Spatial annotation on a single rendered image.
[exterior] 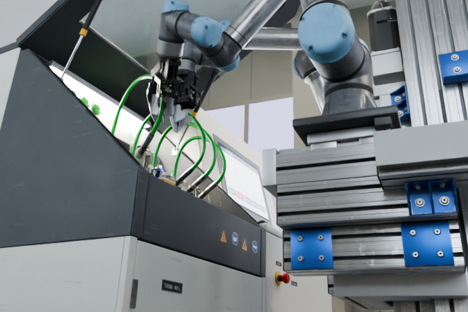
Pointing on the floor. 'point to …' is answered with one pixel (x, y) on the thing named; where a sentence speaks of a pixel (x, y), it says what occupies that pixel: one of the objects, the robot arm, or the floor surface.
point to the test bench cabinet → (71, 276)
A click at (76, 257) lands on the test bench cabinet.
